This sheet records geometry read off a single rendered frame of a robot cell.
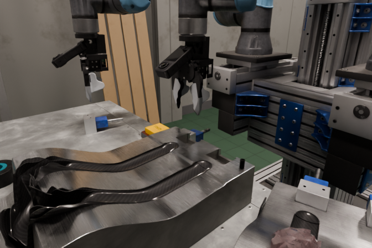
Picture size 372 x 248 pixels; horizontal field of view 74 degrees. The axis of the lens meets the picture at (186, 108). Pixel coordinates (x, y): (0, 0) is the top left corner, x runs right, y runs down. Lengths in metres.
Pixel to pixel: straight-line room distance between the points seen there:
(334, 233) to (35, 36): 2.42
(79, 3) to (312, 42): 0.78
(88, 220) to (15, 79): 2.27
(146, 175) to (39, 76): 2.15
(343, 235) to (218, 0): 0.52
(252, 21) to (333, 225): 0.76
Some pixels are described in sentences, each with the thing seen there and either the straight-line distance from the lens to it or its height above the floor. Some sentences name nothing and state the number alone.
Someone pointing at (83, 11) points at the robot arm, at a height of 1.19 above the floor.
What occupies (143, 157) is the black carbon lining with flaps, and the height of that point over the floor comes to 0.88.
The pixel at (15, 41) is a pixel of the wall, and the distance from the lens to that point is 2.52.
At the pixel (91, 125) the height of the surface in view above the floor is 0.83.
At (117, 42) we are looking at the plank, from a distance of 2.32.
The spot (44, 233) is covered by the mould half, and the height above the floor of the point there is 0.93.
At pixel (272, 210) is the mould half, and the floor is 0.85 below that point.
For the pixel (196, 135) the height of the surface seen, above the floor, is 0.84.
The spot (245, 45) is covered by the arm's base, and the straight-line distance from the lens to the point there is 1.04.
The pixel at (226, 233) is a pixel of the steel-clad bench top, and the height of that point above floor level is 0.80.
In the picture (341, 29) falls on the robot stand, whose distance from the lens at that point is 0.98.
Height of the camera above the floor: 1.16
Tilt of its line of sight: 19 degrees down
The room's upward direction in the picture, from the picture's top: straight up
